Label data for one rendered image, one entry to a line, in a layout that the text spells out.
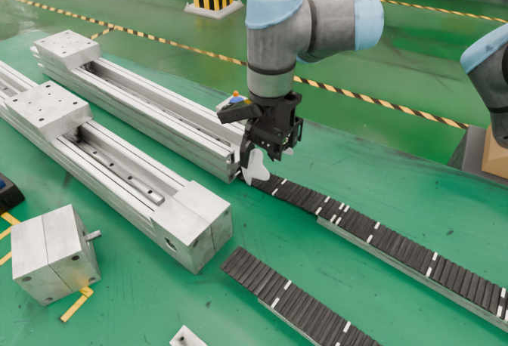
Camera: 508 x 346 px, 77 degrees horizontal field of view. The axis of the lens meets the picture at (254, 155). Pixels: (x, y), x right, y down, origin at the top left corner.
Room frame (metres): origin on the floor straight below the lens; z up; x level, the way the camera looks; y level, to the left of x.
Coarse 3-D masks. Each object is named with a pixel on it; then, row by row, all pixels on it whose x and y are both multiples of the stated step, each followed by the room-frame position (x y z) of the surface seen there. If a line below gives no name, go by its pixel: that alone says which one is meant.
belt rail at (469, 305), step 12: (336, 228) 0.35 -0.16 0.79; (348, 240) 0.32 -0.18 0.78; (360, 240) 0.31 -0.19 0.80; (372, 252) 0.30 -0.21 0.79; (396, 264) 0.27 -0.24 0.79; (420, 276) 0.25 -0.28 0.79; (432, 288) 0.23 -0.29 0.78; (444, 288) 0.23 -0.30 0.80; (456, 300) 0.21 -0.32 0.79; (480, 312) 0.19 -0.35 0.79; (504, 324) 0.18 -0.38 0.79
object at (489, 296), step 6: (486, 282) 0.23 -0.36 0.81; (486, 288) 0.22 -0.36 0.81; (492, 288) 0.22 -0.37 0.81; (498, 288) 0.22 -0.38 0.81; (486, 294) 0.21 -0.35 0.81; (492, 294) 0.21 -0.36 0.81; (480, 300) 0.20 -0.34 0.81; (486, 300) 0.20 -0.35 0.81; (492, 300) 0.20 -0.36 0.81; (480, 306) 0.19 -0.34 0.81; (486, 306) 0.19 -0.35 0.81; (492, 306) 0.19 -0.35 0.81; (492, 312) 0.19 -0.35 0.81
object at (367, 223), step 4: (364, 220) 0.35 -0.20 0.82; (368, 220) 0.35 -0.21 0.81; (372, 220) 0.35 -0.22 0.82; (364, 224) 0.34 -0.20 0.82; (368, 224) 0.34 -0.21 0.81; (372, 224) 0.34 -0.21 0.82; (360, 228) 0.33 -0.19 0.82; (364, 228) 0.33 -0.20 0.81; (368, 228) 0.33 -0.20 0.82; (356, 232) 0.32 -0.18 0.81; (360, 232) 0.32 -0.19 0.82; (364, 232) 0.32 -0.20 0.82; (368, 232) 0.32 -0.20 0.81; (360, 236) 0.31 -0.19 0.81; (364, 236) 0.31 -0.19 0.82; (364, 240) 0.31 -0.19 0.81
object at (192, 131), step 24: (48, 72) 0.91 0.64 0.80; (72, 72) 0.80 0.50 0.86; (96, 72) 0.87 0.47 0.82; (120, 72) 0.80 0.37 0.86; (96, 96) 0.77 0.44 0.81; (120, 96) 0.68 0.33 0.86; (144, 96) 0.74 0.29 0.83; (168, 96) 0.68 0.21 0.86; (144, 120) 0.62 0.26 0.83; (168, 120) 0.58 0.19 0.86; (192, 120) 0.63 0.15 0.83; (216, 120) 0.58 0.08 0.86; (168, 144) 0.58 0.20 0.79; (192, 144) 0.52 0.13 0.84; (216, 144) 0.50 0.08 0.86; (216, 168) 0.48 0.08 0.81
